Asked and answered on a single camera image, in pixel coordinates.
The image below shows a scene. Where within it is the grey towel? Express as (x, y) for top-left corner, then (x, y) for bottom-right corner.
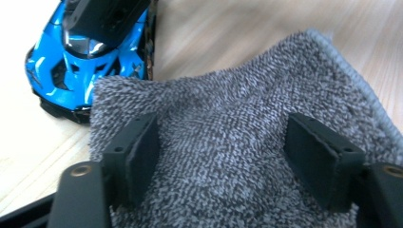
(88, 28), (403, 228)

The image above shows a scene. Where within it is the blue toy car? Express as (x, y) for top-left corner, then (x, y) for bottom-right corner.
(24, 0), (159, 125)

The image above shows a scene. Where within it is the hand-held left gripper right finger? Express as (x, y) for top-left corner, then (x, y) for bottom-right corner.
(283, 112), (367, 213)

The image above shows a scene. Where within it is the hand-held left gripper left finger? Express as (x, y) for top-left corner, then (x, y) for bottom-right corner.
(101, 112), (161, 210)

